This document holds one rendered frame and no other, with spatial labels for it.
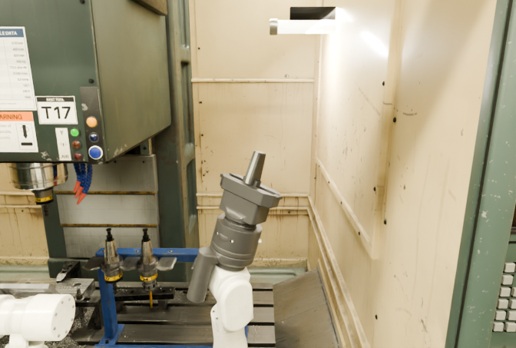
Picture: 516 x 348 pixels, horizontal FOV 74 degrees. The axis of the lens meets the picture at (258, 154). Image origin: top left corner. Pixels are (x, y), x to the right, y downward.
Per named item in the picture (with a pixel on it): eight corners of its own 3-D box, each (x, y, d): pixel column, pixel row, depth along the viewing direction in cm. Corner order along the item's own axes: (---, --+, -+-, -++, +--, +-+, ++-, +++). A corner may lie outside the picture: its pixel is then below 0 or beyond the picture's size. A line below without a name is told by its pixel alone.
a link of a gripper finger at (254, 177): (264, 152, 65) (255, 183, 65) (255, 151, 62) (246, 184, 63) (271, 154, 64) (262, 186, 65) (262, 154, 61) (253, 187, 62)
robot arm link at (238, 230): (266, 198, 57) (247, 263, 59) (292, 193, 65) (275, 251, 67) (210, 173, 63) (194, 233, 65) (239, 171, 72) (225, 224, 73)
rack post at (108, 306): (114, 347, 114) (104, 266, 107) (97, 347, 114) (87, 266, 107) (125, 326, 124) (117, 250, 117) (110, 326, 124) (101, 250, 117)
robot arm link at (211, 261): (266, 253, 65) (249, 306, 66) (238, 227, 73) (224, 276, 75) (213, 255, 58) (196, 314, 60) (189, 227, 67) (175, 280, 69)
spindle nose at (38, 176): (75, 174, 123) (71, 141, 120) (57, 189, 108) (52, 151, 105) (27, 177, 121) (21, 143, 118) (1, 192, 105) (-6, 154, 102)
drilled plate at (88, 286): (63, 331, 116) (61, 319, 114) (-22, 330, 116) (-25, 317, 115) (95, 289, 138) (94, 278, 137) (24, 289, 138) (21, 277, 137)
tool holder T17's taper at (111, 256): (122, 256, 108) (120, 236, 106) (115, 263, 104) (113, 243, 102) (107, 256, 108) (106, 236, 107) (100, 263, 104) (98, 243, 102)
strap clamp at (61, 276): (65, 303, 136) (61, 268, 133) (57, 303, 136) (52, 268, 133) (82, 283, 149) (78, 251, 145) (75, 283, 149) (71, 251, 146)
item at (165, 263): (171, 271, 103) (171, 269, 102) (153, 271, 103) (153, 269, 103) (176, 259, 109) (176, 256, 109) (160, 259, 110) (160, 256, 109)
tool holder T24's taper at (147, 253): (156, 256, 108) (154, 236, 107) (154, 263, 104) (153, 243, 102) (140, 256, 107) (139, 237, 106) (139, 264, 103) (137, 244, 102)
